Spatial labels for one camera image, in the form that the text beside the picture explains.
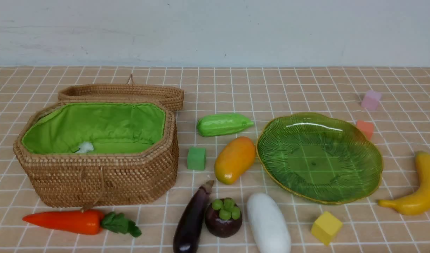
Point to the yellow foam cube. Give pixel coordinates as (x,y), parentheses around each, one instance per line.
(326,227)

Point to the woven wicker basket green lining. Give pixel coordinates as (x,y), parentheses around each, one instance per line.
(88,153)

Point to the dark purple toy eggplant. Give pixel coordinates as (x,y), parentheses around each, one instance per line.
(188,231)

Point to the orange toy carrot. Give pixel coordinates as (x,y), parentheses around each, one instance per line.
(89,222)

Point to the orange yellow toy mango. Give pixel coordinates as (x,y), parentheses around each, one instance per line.
(234,160)

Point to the yellow toy banana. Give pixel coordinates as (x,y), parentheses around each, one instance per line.
(419,201)

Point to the pink foam cube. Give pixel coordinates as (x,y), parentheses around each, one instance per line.
(371,100)

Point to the orange foam cube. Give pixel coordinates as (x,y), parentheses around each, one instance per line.
(367,128)

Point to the green toy cucumber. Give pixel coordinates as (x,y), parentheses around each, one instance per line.
(223,124)

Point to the green foam cube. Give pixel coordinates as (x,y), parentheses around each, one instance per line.
(196,158)

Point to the green glass leaf plate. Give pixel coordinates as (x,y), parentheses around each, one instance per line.
(322,159)

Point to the purple toy mangosteen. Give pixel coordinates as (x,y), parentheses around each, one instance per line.
(223,217)

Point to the white toy radish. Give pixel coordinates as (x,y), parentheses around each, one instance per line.
(268,225)

